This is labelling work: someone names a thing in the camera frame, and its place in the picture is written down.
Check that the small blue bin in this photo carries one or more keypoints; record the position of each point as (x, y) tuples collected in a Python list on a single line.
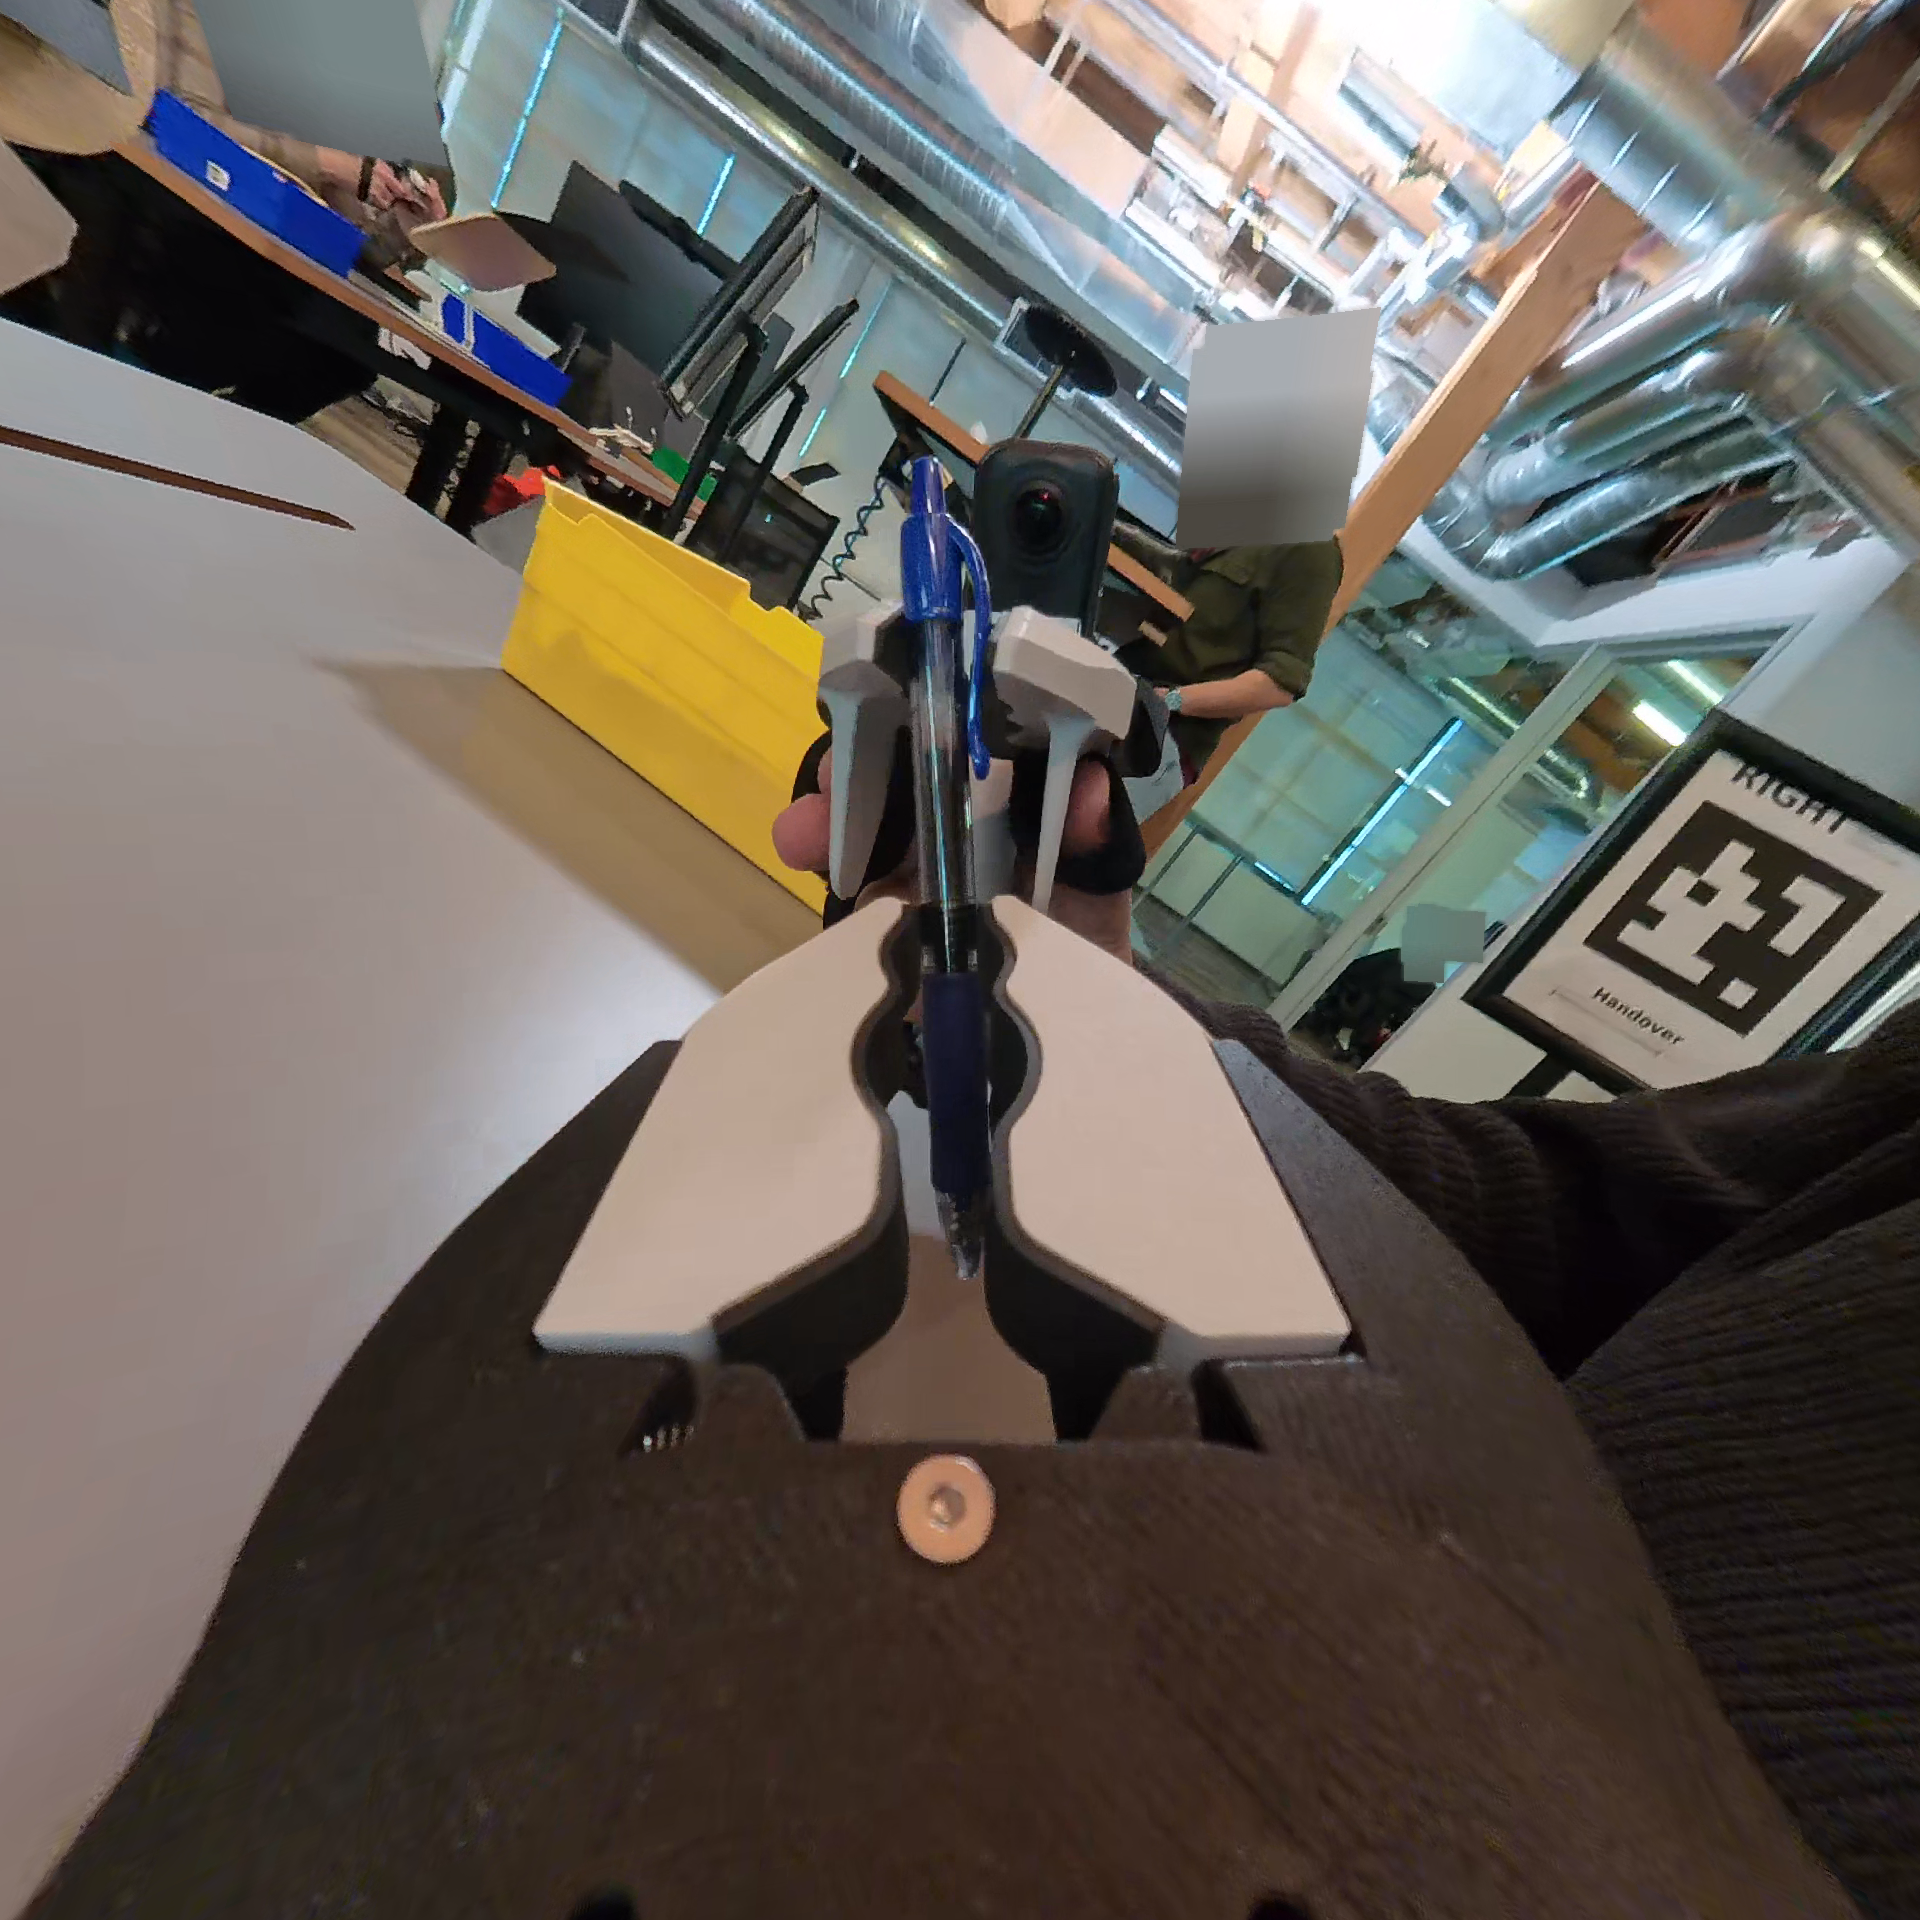
[(510, 353), (241, 165)]

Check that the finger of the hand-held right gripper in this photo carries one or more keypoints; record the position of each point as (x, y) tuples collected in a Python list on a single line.
[(1050, 675), (862, 750)]

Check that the framed tag poster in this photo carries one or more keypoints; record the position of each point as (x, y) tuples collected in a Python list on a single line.
[(1590, 990)]

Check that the tilted wooden desk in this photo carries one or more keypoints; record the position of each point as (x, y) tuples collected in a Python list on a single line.
[(922, 428)]

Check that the black monitor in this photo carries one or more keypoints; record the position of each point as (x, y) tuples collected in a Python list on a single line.
[(810, 368), (743, 300)]

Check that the silver ventilation duct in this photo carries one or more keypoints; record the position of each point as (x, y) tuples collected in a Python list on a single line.
[(900, 105), (1723, 300)]

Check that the long wooden desk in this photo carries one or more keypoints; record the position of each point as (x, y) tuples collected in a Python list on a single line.
[(451, 442)]

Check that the black panel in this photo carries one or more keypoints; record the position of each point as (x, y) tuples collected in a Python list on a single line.
[(600, 254)]

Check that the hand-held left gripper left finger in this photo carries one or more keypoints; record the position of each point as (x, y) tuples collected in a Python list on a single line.
[(735, 1171)]

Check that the person's right hand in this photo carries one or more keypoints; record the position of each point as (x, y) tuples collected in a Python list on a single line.
[(802, 832)]

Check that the black disc lamp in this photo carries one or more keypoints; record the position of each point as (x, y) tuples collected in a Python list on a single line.
[(1068, 339)]

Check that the blue ballpoint pen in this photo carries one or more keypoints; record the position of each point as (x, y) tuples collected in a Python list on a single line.
[(955, 1078)]

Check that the person's right forearm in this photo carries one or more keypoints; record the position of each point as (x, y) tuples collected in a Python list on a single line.
[(1499, 1171)]

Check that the yellow storage bin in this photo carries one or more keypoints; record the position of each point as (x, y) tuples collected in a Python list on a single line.
[(646, 675)]

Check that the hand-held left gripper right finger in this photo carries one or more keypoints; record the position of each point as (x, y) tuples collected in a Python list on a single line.
[(1171, 1185)]

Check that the wooden pillar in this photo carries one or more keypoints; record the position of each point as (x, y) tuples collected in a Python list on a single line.
[(1441, 450)]

